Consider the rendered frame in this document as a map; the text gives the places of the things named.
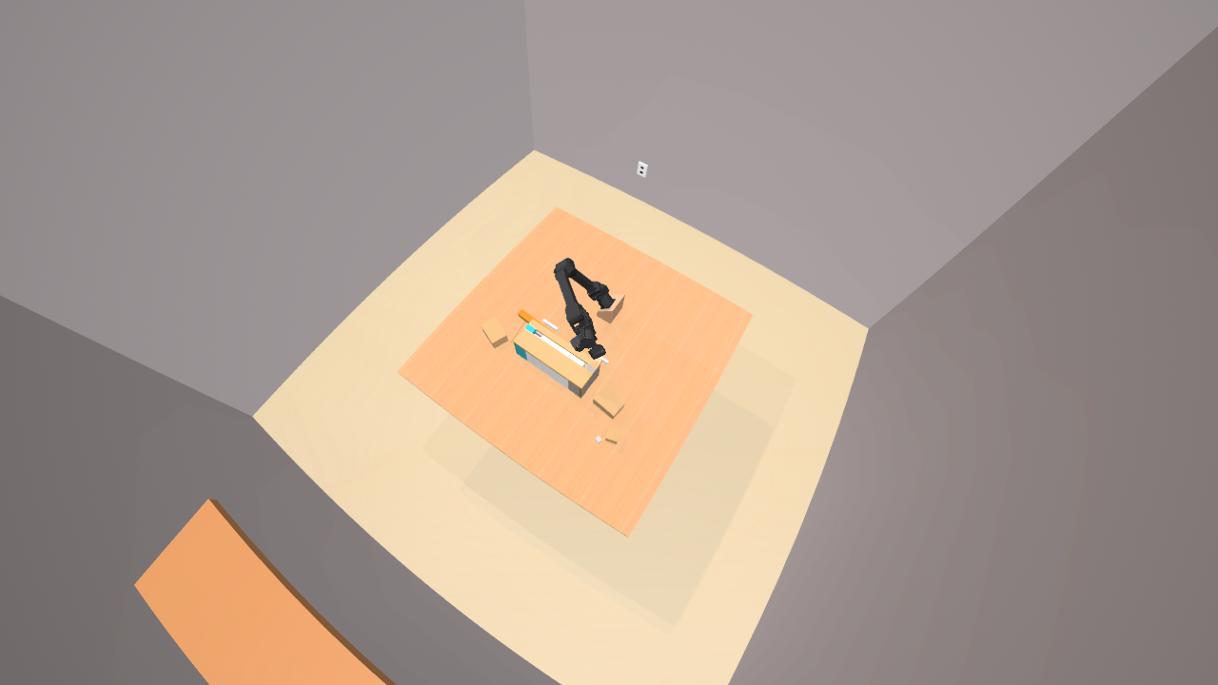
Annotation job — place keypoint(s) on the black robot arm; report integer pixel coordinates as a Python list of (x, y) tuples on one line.
[(574, 311)]

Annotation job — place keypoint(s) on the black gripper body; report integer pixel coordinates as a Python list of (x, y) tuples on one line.
[(596, 351)]

